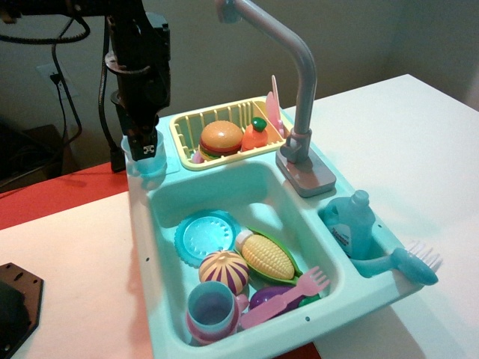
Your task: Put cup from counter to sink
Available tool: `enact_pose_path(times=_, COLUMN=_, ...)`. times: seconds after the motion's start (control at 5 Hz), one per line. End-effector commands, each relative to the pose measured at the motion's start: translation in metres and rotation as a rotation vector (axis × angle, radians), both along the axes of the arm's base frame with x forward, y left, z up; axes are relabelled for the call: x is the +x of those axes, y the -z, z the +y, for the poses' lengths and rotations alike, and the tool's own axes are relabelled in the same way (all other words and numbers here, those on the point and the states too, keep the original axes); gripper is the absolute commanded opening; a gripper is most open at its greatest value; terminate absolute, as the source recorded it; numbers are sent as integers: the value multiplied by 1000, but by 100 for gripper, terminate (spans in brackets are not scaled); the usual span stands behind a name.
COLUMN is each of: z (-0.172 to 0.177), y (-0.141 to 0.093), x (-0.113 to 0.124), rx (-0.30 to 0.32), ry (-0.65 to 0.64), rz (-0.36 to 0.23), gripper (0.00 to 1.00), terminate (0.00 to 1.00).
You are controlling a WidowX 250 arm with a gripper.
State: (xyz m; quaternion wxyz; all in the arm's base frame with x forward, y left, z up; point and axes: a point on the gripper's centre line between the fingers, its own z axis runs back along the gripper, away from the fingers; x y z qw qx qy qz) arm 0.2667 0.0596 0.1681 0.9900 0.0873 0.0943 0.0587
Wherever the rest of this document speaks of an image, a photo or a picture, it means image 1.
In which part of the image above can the toy orange carrot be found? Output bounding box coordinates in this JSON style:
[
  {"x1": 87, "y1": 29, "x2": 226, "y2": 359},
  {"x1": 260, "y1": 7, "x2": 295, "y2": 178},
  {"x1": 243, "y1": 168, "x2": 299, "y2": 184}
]
[{"x1": 241, "y1": 117, "x2": 268, "y2": 151}]

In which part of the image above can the white wall outlet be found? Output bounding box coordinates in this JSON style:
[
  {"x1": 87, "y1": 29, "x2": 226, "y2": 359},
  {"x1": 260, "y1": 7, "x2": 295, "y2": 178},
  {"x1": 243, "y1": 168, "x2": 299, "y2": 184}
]
[{"x1": 36, "y1": 62, "x2": 79, "y2": 99}]

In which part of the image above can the grey toy faucet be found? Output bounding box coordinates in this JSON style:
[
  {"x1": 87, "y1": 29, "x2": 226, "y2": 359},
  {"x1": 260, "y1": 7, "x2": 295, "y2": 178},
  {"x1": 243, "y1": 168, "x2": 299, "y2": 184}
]
[{"x1": 215, "y1": 1, "x2": 336, "y2": 197}]

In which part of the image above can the pink toy cup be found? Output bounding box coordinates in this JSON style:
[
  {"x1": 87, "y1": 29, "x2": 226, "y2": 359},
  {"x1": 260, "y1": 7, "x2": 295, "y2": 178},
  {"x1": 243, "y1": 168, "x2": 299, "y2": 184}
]
[{"x1": 186, "y1": 295, "x2": 249, "y2": 346}]

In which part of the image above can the pink toy utensil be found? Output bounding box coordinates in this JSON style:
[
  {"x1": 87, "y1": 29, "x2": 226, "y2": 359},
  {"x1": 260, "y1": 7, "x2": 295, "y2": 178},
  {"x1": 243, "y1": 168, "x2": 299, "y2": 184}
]
[{"x1": 265, "y1": 75, "x2": 284, "y2": 138}]

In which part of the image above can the toy corn cob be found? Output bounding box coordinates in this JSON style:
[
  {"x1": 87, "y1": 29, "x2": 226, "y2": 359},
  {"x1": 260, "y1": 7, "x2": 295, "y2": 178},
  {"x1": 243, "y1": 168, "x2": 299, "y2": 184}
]
[{"x1": 234, "y1": 228, "x2": 302, "y2": 284}]

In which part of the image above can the mint green toy sink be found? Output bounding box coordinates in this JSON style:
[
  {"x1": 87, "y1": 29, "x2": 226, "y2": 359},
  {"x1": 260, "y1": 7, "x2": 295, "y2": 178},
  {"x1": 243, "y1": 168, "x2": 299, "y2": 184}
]
[{"x1": 122, "y1": 97, "x2": 419, "y2": 358}]

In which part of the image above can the blue toy cup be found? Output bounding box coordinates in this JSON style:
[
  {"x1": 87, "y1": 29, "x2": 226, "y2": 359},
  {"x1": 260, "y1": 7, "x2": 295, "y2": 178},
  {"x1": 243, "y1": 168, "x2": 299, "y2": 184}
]
[{"x1": 186, "y1": 281, "x2": 236, "y2": 336}]

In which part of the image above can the blue toy soap bottle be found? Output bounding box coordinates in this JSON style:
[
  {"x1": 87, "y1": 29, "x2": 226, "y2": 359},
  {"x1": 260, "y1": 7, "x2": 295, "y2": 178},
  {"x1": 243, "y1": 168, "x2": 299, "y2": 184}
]
[{"x1": 322, "y1": 190, "x2": 376, "y2": 260}]

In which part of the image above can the pink toy fork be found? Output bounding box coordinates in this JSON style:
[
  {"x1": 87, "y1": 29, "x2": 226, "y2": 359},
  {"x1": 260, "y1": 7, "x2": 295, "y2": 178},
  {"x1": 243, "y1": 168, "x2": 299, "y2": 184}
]
[{"x1": 239, "y1": 266, "x2": 330, "y2": 329}]

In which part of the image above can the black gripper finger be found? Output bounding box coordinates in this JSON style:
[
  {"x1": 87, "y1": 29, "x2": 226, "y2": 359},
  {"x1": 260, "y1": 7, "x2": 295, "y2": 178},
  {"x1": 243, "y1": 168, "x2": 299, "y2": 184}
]
[
  {"x1": 137, "y1": 128, "x2": 157, "y2": 161},
  {"x1": 126, "y1": 135, "x2": 139, "y2": 160}
]

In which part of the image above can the yellow dish rack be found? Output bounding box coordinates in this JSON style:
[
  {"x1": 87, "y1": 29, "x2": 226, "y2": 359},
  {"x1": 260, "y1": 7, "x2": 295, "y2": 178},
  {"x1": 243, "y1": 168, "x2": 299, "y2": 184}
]
[{"x1": 169, "y1": 96, "x2": 293, "y2": 171}]

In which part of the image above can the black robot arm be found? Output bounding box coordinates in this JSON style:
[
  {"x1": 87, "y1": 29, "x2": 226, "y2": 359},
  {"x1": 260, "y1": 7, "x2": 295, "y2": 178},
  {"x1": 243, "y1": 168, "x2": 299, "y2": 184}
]
[{"x1": 1, "y1": 1, "x2": 171, "y2": 162}]

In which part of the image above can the toy hamburger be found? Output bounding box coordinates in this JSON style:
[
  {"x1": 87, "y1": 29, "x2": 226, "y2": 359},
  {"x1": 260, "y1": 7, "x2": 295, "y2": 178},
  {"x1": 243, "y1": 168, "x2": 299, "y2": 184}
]
[{"x1": 198, "y1": 120, "x2": 243, "y2": 161}]

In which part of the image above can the purple toy eggplant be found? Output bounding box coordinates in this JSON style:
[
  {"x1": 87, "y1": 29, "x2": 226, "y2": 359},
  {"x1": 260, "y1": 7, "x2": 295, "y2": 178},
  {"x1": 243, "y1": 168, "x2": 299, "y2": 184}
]
[{"x1": 249, "y1": 286, "x2": 320, "y2": 313}]

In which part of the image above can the translucent blue plastic cup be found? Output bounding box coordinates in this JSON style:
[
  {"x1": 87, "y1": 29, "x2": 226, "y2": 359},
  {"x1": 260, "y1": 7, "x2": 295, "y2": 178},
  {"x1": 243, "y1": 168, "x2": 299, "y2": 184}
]
[{"x1": 120, "y1": 131, "x2": 167, "y2": 177}]

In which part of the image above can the striped toy onion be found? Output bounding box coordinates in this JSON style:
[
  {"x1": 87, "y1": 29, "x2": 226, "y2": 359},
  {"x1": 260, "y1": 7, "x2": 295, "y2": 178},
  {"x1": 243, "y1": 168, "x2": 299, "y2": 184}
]
[{"x1": 198, "y1": 251, "x2": 249, "y2": 295}]

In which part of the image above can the black cable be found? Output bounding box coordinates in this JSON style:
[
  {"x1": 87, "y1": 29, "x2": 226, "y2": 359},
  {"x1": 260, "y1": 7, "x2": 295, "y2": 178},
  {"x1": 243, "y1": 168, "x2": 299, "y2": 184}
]
[{"x1": 0, "y1": 14, "x2": 91, "y2": 177}]

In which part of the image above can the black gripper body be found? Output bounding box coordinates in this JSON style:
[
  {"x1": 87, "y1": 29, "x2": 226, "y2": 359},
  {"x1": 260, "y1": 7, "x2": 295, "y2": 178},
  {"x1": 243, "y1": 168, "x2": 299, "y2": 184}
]
[{"x1": 106, "y1": 52, "x2": 171, "y2": 141}]

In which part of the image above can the blue toy scrub brush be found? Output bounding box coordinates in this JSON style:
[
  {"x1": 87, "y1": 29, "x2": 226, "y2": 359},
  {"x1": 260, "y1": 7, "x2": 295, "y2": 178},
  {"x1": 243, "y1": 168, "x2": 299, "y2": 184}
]
[{"x1": 350, "y1": 242, "x2": 442, "y2": 286}]

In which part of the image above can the blue toy plate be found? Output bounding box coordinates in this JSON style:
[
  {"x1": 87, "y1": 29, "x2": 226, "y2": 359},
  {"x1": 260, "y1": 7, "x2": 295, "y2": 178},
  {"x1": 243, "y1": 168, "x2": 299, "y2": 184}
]
[{"x1": 174, "y1": 209, "x2": 242, "y2": 268}]

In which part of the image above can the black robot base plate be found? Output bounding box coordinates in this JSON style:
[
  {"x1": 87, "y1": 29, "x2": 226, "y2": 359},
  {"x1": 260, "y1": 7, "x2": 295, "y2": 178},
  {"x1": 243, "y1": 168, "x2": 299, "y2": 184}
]
[{"x1": 1, "y1": 263, "x2": 44, "y2": 358}]

